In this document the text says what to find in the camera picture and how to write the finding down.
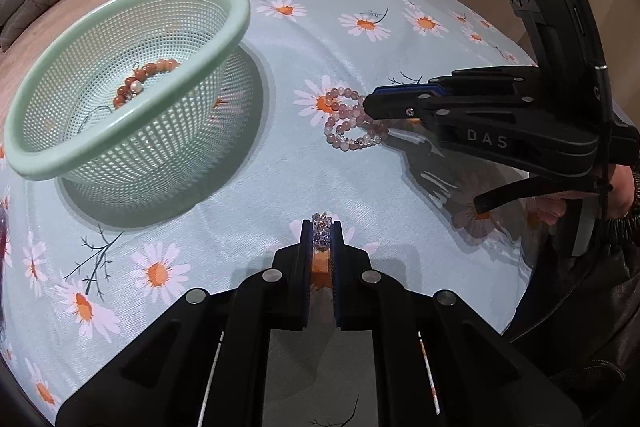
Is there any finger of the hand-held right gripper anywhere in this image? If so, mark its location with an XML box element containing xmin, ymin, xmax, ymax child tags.
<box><xmin>372</xmin><ymin>68</ymin><xmax>542</xmax><ymax>102</ymax></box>
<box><xmin>363</xmin><ymin>93</ymin><xmax>441</xmax><ymax>130</ymax></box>

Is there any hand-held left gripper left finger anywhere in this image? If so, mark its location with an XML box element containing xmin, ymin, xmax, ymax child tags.
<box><xmin>55</xmin><ymin>219</ymin><xmax>313</xmax><ymax>427</ymax></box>

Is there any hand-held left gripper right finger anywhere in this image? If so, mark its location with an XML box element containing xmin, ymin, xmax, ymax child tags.
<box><xmin>330</xmin><ymin>221</ymin><xmax>584</xmax><ymax>427</ymax></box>

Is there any crystal drop earring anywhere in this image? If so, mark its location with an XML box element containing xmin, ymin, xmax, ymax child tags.
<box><xmin>310</xmin><ymin>213</ymin><xmax>335</xmax><ymax>254</ymax></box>

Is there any pink bead bracelet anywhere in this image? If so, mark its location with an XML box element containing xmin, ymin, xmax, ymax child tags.
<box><xmin>322</xmin><ymin>87</ymin><xmax>390</xmax><ymax>152</ymax></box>

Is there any orange bead bracelet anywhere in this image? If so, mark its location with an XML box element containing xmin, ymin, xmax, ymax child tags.
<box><xmin>113</xmin><ymin>59</ymin><xmax>182</xmax><ymax>110</ymax></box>

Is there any silver hoop earring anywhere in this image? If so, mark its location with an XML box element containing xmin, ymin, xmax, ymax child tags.
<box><xmin>80</xmin><ymin>104</ymin><xmax>117</xmax><ymax>128</ymax></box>

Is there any green plastic colander basket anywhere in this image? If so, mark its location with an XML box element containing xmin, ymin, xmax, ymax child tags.
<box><xmin>2</xmin><ymin>0</ymin><xmax>271</xmax><ymax>224</ymax></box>

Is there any person's right forearm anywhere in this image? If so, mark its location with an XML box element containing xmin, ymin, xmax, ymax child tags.
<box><xmin>501</xmin><ymin>227</ymin><xmax>640</xmax><ymax>410</ymax></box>

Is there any person's right hand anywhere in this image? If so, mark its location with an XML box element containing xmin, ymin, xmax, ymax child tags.
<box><xmin>607</xmin><ymin>166</ymin><xmax>637</xmax><ymax>215</ymax></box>

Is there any daisy print blue cloth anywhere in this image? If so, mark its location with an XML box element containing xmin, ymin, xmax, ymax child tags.
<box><xmin>0</xmin><ymin>0</ymin><xmax>628</xmax><ymax>427</ymax></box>

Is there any dark bead wrist bracelet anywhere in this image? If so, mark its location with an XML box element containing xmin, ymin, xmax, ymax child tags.
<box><xmin>606</xmin><ymin>171</ymin><xmax>640</xmax><ymax>249</ymax></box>

